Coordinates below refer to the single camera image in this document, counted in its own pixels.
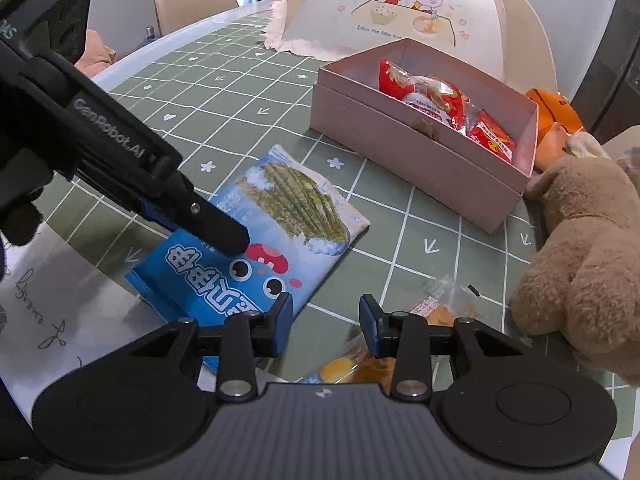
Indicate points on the pink cloth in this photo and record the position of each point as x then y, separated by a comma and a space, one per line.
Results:
95, 52

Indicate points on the dark glass cabinet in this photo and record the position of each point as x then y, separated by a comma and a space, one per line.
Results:
610, 35

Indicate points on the orange plush toy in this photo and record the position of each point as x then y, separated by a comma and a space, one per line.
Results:
552, 115

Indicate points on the pink cardboard box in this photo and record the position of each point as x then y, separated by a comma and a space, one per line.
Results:
400, 160

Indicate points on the blue seaweed snack packet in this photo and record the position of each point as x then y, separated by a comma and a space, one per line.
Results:
300, 200

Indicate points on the brown cookie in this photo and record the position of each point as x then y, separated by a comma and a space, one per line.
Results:
426, 127

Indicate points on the white cartoon print food cover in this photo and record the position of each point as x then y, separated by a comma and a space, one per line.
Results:
400, 5

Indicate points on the green grid tablecloth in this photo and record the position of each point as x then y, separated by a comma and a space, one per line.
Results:
250, 125

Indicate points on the beige chair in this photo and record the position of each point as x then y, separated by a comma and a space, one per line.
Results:
195, 0

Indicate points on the yellow snack packet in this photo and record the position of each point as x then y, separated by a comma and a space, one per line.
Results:
345, 367

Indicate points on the brown plush bear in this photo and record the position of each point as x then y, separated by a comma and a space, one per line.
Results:
590, 260

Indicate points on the person's left hand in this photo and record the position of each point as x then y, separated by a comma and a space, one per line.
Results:
20, 210

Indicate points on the clear cookie packet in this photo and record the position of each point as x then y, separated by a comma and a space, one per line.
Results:
440, 307

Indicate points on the white paper with writing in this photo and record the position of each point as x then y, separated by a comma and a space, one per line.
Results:
75, 300

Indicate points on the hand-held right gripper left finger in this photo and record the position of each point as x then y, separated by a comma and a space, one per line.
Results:
280, 327

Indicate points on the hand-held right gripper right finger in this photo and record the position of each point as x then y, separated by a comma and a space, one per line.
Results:
366, 322

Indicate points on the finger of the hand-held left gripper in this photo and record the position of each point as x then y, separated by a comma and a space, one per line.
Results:
215, 225

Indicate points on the red and white snack packet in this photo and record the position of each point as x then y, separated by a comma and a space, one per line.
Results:
425, 92

